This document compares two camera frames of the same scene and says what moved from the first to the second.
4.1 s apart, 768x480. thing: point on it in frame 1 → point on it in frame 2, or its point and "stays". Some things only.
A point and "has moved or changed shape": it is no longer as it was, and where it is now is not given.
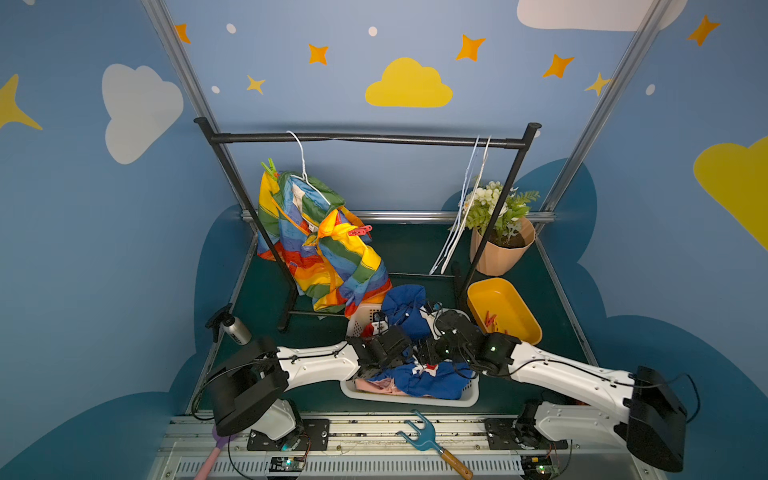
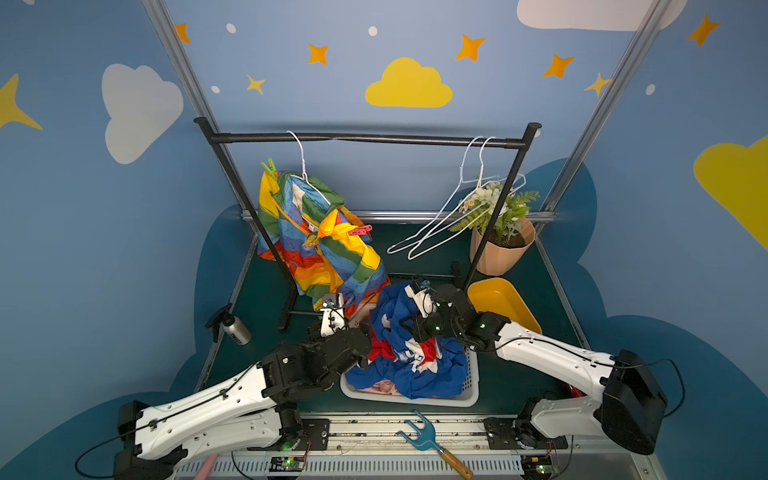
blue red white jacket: [440, 380] stays
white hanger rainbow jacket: [303, 169] stays
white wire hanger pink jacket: [469, 206] has moved or changed shape
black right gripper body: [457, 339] → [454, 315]
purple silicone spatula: [221, 440] stays
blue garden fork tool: [426, 441] stays
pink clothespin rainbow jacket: [361, 231] stays
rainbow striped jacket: [327, 249] stays
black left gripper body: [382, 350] → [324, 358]
